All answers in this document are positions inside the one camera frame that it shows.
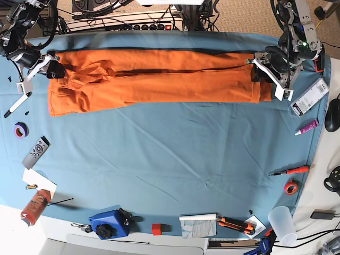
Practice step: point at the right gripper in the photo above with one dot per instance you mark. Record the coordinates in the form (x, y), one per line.
(47, 65)

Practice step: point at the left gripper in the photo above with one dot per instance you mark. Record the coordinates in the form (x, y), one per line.
(276, 66)

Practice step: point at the orange t-shirt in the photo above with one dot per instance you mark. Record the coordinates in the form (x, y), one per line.
(97, 80)

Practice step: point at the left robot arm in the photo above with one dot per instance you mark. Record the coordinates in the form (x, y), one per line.
(299, 33)

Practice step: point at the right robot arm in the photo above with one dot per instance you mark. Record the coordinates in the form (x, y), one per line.
(26, 57)

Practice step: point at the black white marker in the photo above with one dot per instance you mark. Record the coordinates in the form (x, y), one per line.
(18, 103)

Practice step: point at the orange black clamp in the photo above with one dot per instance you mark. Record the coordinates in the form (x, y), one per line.
(319, 63)

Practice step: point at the purple tape roll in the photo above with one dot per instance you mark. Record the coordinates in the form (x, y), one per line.
(21, 130)

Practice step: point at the purple glue tube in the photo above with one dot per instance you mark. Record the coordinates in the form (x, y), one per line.
(307, 127)

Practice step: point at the black computer mouse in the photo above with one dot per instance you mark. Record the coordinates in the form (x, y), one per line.
(332, 119)

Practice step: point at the grey remote control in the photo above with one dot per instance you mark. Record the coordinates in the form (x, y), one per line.
(36, 152)

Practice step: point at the blue table cloth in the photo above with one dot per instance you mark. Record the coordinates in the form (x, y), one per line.
(160, 161)

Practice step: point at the red screwdriver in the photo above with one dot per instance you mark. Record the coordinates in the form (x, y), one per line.
(297, 170)

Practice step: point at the white power strip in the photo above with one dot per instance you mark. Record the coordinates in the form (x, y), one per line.
(138, 21)

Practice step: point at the white paper sheet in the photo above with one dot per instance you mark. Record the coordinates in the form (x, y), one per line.
(32, 177)

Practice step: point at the red tape roll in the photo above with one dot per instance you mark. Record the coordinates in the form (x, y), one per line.
(291, 187)

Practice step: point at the black round gadget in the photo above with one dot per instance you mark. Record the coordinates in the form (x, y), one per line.
(332, 182)

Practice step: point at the clear plastic cup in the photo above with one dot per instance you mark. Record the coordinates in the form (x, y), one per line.
(282, 224)

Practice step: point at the red spray can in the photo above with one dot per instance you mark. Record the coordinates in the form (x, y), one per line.
(35, 207)

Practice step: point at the small white card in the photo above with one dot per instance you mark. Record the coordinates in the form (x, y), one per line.
(257, 225)

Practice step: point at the black small adapter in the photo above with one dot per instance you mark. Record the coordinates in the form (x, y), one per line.
(323, 214)

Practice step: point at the orange black utility knife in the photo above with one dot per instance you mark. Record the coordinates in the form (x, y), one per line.
(238, 225)

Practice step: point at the white booklet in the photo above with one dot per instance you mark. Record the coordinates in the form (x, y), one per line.
(197, 226)

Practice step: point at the blue clamp bottom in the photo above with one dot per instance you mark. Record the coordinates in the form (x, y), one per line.
(265, 245)

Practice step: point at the blue box with knob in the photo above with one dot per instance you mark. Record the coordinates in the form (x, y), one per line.
(111, 224)

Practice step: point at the red cube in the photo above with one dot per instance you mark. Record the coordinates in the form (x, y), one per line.
(156, 229)

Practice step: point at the black cable tie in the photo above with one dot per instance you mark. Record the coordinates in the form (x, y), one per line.
(62, 201)

